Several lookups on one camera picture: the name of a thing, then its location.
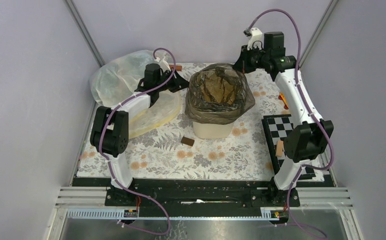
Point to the dark trash bag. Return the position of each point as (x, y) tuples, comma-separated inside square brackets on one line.
[(218, 94)]

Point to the floral patterned table mat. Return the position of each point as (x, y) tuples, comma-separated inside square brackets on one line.
[(243, 155)]

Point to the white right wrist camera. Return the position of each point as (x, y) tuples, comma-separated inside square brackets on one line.
[(254, 35)]

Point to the left aluminium frame post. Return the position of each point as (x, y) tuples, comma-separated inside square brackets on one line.
[(72, 8)]

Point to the right aluminium frame post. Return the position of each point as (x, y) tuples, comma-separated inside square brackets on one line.
[(318, 30)]

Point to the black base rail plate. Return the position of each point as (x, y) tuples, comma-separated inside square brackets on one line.
[(201, 198)]

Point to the translucent white plastic bag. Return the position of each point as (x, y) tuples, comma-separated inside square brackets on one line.
[(117, 80)]

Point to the small brown wooden block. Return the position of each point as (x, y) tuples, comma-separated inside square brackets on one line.
[(187, 141)]

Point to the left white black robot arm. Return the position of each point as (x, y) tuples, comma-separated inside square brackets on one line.
[(110, 130)]

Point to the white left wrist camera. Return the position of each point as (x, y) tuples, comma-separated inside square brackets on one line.
[(162, 62)]

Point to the tan wooden block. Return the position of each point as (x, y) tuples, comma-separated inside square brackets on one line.
[(279, 148)]

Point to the grey slotted cable duct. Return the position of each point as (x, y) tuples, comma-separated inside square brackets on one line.
[(123, 214)]

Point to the brown cylinder stick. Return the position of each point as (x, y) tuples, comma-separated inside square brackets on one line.
[(176, 67)]

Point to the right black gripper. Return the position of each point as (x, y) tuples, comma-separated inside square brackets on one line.
[(242, 63)]

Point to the aluminium frame post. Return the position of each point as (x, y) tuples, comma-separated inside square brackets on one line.
[(72, 8), (318, 30)]

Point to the black white checkerboard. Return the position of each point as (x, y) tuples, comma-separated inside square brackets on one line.
[(276, 128)]

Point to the beige plastic trash bin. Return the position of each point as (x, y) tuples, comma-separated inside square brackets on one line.
[(212, 131)]

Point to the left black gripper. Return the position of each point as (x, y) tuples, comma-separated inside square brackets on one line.
[(179, 83)]

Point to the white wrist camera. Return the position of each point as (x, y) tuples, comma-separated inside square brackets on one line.
[(162, 62), (254, 35)]

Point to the orange red toy car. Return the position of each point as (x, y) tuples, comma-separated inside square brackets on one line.
[(282, 98)]

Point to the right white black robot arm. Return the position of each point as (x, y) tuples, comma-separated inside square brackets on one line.
[(311, 134)]

